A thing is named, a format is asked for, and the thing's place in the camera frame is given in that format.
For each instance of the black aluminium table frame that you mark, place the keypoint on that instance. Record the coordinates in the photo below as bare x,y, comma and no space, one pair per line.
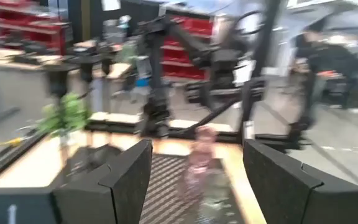
11,155

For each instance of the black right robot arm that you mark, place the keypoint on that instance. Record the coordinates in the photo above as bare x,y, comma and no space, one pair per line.
156,77

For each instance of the person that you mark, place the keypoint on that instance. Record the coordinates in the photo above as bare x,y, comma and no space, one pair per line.
328,56

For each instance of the green plant in white pot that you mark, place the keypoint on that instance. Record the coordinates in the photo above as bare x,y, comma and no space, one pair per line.
67,113

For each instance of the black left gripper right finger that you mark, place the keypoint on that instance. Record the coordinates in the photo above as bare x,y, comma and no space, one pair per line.
284,199

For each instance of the black tall candlestick holder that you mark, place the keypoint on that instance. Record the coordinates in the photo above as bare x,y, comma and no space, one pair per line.
57,81
106,65

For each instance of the black perforated metal riser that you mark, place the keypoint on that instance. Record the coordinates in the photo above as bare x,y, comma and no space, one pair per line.
166,186

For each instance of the red bin rack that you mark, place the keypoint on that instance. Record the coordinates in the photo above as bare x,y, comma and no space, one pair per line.
194,31

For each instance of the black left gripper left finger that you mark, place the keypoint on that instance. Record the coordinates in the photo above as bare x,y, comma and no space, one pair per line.
126,193

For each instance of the red storage bins on shelf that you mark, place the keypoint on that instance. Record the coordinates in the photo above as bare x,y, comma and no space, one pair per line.
42,31

